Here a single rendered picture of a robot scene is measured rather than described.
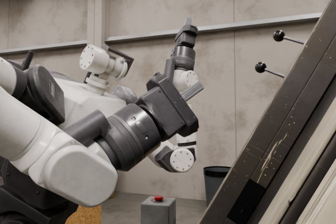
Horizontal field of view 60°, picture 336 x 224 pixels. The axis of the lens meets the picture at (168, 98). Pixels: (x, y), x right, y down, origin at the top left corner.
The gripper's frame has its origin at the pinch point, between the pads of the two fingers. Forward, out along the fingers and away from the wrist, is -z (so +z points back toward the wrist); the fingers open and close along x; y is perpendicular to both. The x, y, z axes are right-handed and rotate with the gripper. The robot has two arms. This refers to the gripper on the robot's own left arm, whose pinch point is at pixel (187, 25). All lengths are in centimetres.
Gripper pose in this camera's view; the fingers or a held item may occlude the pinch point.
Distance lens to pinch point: 112.0
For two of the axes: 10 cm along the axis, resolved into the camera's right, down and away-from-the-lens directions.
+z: -1.5, 9.4, -3.0
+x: 3.2, -2.4, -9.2
